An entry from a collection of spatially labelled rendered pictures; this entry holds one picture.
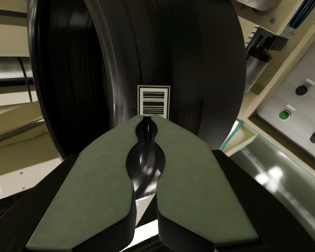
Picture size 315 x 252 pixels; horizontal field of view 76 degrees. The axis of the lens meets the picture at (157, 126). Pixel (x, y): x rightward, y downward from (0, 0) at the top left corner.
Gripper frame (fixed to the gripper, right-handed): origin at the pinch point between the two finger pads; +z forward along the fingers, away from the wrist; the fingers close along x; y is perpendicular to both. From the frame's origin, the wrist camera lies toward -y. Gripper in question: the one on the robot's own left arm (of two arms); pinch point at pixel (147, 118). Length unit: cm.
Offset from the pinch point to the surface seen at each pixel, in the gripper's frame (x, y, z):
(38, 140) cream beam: -49, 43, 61
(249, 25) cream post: 28, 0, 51
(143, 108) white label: -0.9, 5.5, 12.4
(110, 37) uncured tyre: -4.8, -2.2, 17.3
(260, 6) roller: 21.9, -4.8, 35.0
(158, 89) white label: 1.1, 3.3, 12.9
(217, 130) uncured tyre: 11.5, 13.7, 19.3
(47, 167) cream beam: -44, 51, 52
